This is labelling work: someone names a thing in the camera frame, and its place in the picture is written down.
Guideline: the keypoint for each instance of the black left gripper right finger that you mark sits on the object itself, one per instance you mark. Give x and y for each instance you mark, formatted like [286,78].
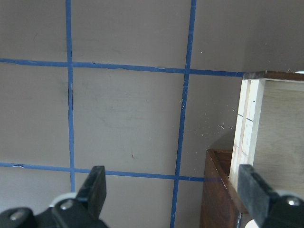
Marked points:
[268,208]

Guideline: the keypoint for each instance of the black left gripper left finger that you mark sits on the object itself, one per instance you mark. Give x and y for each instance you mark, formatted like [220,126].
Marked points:
[90,197]

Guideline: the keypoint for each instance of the dark brown wooden cabinet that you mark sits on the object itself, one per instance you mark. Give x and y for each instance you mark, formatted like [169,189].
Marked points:
[221,207]

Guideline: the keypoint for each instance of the wooden drawer with white handle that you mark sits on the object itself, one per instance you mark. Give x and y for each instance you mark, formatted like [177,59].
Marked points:
[269,132]

